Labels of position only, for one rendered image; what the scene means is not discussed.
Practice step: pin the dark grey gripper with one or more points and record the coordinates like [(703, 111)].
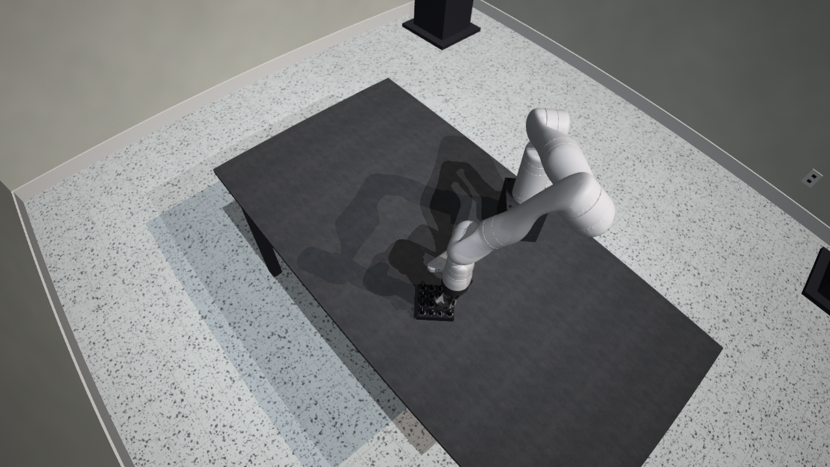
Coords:
[(449, 299)]

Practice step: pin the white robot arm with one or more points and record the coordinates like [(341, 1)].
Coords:
[(574, 194)]

